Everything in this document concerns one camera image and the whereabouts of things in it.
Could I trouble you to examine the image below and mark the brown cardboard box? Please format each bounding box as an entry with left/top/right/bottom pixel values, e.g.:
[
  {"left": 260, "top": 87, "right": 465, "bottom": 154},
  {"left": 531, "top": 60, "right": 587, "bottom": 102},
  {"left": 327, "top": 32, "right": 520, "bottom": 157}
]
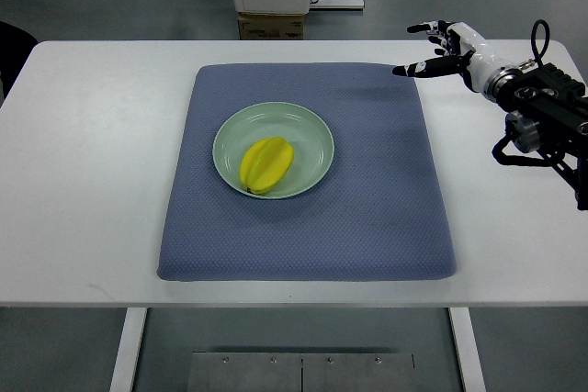
[{"left": 237, "top": 13, "right": 304, "bottom": 40}]

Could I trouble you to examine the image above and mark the left white table leg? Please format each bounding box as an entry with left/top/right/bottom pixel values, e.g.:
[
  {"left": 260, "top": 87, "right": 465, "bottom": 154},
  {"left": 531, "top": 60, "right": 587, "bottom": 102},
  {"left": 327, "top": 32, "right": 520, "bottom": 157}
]
[{"left": 109, "top": 308, "right": 148, "bottom": 392}]

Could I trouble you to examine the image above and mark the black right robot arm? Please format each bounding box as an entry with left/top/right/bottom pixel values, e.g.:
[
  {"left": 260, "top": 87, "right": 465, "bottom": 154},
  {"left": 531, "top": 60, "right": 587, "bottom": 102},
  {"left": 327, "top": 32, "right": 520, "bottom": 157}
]
[{"left": 488, "top": 19, "right": 587, "bottom": 210}]

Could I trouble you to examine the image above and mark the right white table leg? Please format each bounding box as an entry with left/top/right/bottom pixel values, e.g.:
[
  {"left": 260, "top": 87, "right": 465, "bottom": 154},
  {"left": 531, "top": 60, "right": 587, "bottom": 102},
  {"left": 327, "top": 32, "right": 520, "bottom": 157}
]
[{"left": 448, "top": 308, "right": 487, "bottom": 392}]

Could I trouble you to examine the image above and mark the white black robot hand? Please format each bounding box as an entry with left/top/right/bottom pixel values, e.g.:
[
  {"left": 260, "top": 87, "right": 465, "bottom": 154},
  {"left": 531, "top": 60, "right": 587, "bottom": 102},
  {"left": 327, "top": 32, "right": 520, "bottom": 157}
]
[{"left": 392, "top": 20, "right": 520, "bottom": 103}]

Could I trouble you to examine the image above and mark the dark chair at left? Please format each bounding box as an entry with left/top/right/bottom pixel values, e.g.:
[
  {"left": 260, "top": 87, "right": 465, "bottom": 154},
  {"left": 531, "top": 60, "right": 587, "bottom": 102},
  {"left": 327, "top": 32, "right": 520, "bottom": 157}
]
[{"left": 1, "top": 21, "right": 39, "bottom": 98}]

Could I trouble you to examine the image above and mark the pale green plate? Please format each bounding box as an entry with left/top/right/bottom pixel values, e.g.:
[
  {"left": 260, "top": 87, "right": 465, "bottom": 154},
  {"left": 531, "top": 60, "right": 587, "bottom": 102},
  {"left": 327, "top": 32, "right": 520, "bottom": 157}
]
[{"left": 212, "top": 102, "right": 334, "bottom": 199}]

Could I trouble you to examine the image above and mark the blue textured mat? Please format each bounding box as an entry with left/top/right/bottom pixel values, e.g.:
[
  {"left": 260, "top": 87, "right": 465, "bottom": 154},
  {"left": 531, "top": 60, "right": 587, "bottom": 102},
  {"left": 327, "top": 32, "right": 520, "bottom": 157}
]
[{"left": 157, "top": 62, "right": 456, "bottom": 281}]

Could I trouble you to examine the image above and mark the aluminium rail on floor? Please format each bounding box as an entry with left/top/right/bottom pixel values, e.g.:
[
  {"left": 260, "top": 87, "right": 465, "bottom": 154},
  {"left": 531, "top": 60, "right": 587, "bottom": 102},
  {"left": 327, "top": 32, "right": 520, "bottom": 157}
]
[{"left": 310, "top": 0, "right": 365, "bottom": 11}]

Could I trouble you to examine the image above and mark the yellow starfruit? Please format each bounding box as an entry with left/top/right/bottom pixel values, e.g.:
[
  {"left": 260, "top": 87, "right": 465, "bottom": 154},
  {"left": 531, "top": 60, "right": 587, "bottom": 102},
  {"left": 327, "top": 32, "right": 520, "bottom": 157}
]
[{"left": 239, "top": 137, "right": 294, "bottom": 195}]

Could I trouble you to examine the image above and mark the metal base plate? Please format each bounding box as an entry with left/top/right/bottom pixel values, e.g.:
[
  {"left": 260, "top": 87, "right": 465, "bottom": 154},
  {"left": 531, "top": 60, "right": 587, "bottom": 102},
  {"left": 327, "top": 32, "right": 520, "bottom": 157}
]
[{"left": 187, "top": 352, "right": 417, "bottom": 391}]

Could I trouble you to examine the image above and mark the white table leg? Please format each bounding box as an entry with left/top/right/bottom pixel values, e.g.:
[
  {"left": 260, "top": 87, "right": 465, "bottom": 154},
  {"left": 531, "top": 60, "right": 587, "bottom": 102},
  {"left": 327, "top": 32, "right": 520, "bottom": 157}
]
[
  {"left": 448, "top": 308, "right": 487, "bottom": 392},
  {"left": 109, "top": 308, "right": 148, "bottom": 392}
]

